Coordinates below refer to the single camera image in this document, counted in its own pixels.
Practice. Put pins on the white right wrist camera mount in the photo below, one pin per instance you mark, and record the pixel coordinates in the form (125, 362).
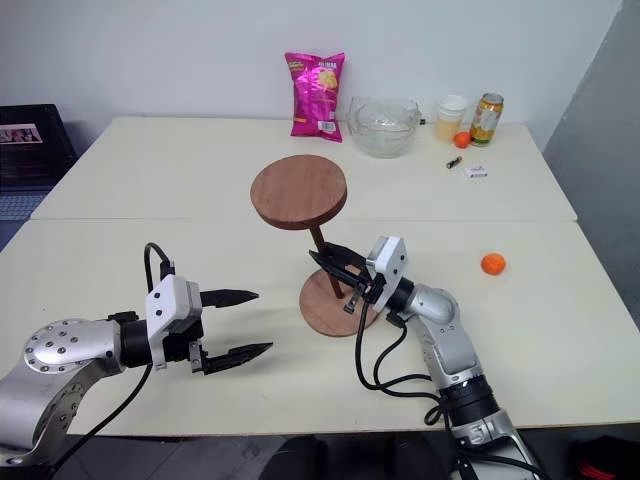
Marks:
(390, 260)

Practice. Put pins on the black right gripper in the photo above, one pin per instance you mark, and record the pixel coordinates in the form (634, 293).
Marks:
(366, 290)

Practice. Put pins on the clear glass bowl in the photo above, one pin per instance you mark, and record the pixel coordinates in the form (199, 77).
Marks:
(382, 130)

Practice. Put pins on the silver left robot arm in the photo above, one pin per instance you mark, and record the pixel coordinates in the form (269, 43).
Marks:
(65, 350)

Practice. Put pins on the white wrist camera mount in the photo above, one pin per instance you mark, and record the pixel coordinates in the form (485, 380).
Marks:
(167, 300)
(390, 260)

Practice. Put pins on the black and red object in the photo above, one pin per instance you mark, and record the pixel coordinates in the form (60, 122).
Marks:
(605, 462)

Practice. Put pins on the wooden pole with round disc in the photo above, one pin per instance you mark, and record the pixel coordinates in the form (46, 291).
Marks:
(300, 190)

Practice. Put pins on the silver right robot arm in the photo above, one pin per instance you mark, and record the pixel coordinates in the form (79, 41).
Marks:
(445, 325)

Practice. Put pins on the small white box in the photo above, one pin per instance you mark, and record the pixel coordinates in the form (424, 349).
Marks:
(476, 172)

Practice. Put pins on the yellow green drink can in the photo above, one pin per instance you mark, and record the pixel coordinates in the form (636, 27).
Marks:
(486, 120)

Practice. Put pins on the pink chips bag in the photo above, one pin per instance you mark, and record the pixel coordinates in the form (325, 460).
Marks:
(317, 95)

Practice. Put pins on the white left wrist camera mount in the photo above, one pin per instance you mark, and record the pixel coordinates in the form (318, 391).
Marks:
(167, 300)

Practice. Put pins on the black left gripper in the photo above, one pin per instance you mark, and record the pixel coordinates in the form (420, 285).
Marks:
(177, 345)

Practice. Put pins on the black laptop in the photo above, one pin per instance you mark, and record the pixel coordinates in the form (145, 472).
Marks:
(30, 150)

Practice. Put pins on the small orange fruit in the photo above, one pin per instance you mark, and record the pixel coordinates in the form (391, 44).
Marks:
(462, 140)

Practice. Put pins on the round wooden base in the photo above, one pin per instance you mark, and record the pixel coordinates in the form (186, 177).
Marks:
(325, 315)

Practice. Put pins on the orange mandarin fruit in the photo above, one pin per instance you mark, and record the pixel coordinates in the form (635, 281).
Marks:
(494, 264)

